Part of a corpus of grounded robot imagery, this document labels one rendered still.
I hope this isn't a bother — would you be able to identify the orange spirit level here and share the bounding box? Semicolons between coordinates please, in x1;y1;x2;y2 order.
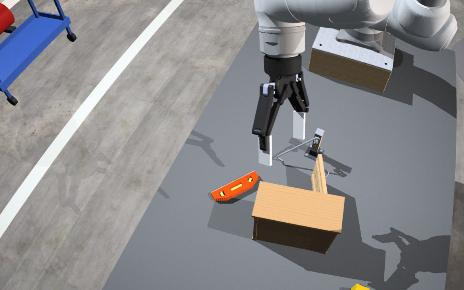
211;171;258;201

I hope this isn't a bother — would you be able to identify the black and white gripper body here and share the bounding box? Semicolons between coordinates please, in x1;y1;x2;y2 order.
264;54;302;99

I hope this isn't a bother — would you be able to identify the yellow tape measure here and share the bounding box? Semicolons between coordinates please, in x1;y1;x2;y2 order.
351;284;369;290

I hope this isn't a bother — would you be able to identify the brown wooden cabinet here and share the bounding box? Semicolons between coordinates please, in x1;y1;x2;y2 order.
252;155;345;254

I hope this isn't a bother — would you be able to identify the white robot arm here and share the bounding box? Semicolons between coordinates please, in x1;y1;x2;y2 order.
254;0;458;58

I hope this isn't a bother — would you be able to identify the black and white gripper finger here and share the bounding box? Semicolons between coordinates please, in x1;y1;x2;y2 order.
252;82;290;166
288;71;309;140

